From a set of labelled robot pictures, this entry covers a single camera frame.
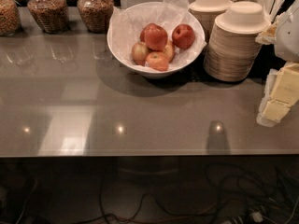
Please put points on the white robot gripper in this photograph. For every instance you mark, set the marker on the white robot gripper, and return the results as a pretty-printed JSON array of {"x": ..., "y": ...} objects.
[{"x": 289, "y": 37}]

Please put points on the large red top apple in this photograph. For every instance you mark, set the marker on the large red top apple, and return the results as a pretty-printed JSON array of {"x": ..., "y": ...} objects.
[{"x": 154, "y": 36}]

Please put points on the red apple right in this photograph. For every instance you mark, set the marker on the red apple right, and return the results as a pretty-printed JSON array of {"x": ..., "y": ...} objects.
[{"x": 183, "y": 36}]

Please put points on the yellow-red apple middle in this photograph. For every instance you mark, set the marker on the yellow-red apple middle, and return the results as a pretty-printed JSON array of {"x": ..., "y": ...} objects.
[{"x": 169, "y": 50}]

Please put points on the yellow-red apple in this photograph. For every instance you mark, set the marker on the yellow-red apple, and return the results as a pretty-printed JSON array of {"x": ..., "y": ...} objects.
[
  {"x": 169, "y": 50},
  {"x": 139, "y": 53}
]

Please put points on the orange-red apple front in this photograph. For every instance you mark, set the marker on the orange-red apple front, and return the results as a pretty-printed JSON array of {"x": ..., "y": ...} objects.
[{"x": 157, "y": 61}]

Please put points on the white ceramic bowl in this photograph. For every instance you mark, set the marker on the white ceramic bowl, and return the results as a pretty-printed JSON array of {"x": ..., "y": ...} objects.
[{"x": 124, "y": 52}]

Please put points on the yellow-red apple left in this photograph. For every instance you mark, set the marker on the yellow-red apple left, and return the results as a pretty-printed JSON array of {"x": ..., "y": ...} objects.
[{"x": 139, "y": 53}]

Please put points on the front stack of paper bowls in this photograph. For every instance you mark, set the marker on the front stack of paper bowls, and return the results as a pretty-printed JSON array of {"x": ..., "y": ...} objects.
[{"x": 232, "y": 48}]

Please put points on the stack of paper bowls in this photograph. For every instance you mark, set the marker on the stack of paper bowls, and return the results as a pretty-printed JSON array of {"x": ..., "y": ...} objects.
[
  {"x": 232, "y": 48},
  {"x": 206, "y": 12}
]

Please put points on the rear stack of paper bowls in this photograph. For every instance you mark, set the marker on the rear stack of paper bowls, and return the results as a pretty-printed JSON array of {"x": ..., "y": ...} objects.
[{"x": 206, "y": 12}]

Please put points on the white power plug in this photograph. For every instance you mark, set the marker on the white power plug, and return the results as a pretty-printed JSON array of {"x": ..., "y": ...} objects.
[{"x": 256, "y": 217}]

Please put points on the white tissue paper liner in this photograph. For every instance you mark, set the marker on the white tissue paper liner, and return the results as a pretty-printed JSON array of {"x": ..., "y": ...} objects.
[{"x": 130, "y": 22}]

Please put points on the right glass cereal jar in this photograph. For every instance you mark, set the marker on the right glass cereal jar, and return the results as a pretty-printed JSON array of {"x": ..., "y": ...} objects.
[{"x": 96, "y": 14}]

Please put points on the glass cereal jar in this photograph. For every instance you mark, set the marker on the glass cereal jar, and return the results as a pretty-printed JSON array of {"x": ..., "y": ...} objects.
[
  {"x": 96, "y": 14},
  {"x": 10, "y": 20},
  {"x": 50, "y": 15}
]

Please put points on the middle glass cereal jar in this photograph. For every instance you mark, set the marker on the middle glass cereal jar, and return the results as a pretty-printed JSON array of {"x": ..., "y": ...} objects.
[{"x": 50, "y": 15}]

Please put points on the left glass cereal jar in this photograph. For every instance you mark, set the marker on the left glass cereal jar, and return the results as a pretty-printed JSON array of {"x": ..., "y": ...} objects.
[{"x": 10, "y": 20}]

